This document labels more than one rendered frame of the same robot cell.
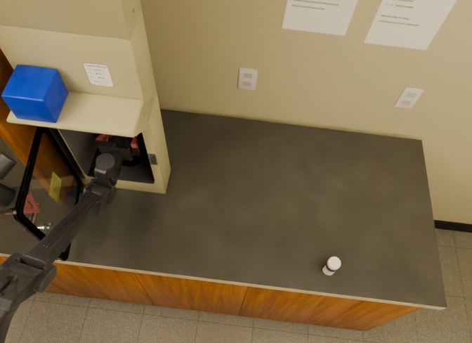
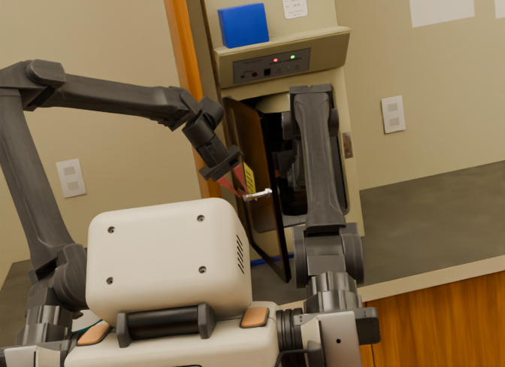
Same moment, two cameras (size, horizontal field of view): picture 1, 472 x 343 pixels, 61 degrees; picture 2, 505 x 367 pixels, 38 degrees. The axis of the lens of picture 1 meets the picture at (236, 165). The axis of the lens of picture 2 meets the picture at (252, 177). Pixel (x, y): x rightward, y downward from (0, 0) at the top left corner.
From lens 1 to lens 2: 155 cm
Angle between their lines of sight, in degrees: 45
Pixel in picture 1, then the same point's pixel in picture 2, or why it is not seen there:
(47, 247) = not seen: hidden behind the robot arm
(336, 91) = (494, 98)
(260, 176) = (469, 197)
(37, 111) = (254, 24)
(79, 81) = (274, 18)
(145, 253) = (384, 270)
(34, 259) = not seen: hidden behind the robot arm
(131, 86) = (325, 7)
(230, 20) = (358, 35)
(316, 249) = not seen: outside the picture
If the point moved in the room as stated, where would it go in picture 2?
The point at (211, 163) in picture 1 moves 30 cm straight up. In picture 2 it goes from (398, 207) to (387, 108)
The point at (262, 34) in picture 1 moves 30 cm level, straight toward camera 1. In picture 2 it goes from (394, 42) to (429, 49)
